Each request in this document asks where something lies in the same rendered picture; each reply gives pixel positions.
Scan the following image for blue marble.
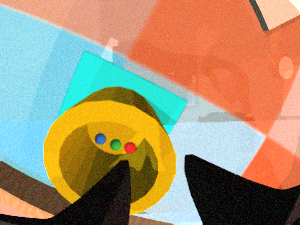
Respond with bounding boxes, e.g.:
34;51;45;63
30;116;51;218
94;133;106;145

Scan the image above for red marble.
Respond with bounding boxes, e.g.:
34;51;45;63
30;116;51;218
123;141;137;154

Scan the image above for green marble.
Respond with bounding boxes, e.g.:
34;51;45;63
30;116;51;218
110;139;121;150

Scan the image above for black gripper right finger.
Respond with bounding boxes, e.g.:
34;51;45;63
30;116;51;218
185;154;300;225

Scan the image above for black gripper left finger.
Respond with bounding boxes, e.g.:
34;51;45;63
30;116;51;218
0;160;131;225

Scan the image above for yellow cup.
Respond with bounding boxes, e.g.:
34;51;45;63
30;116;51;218
42;87;177;214

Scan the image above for orange wooden curved bar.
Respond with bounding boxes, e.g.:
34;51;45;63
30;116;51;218
0;161;174;225

